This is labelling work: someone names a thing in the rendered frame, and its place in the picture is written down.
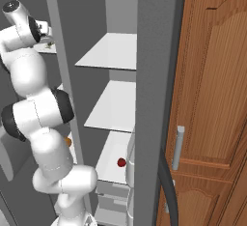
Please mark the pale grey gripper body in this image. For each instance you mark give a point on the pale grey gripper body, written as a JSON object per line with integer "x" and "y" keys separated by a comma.
{"x": 46, "y": 38}

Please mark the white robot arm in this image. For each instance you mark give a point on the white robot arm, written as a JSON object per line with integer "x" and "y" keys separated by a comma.
{"x": 48, "y": 159}

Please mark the dark green fish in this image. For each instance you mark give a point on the dark green fish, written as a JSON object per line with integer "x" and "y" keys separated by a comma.
{"x": 49, "y": 45}

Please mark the white fridge shelf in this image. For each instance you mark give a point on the white fridge shelf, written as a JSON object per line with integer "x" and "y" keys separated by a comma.
{"x": 111, "y": 165}
{"x": 45, "y": 49}
{"x": 114, "y": 107}
{"x": 74, "y": 152}
{"x": 109, "y": 52}

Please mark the grey fridge cabinet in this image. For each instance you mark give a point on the grey fridge cabinet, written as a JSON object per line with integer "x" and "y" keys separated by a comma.
{"x": 69, "y": 75}

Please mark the grey fridge door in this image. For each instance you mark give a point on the grey fridge door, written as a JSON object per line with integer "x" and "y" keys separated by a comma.
{"x": 152, "y": 91}

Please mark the white fridge drawer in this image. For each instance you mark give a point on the white fridge drawer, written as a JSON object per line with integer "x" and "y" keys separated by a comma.
{"x": 111, "y": 202}
{"x": 112, "y": 188}

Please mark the orange round food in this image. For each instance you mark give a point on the orange round food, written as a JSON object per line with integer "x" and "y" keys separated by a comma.
{"x": 68, "y": 141}

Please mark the red round fruit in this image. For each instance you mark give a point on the red round fruit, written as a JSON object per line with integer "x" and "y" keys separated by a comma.
{"x": 121, "y": 162}

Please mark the white door bins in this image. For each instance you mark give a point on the white door bins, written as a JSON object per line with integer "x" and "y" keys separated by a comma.
{"x": 130, "y": 178}

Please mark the tall wooden cupboard door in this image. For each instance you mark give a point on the tall wooden cupboard door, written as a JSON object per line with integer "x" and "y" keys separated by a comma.
{"x": 212, "y": 75}

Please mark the low wooden cupboard door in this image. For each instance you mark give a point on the low wooden cupboard door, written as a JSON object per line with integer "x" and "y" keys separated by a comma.
{"x": 199, "y": 204}

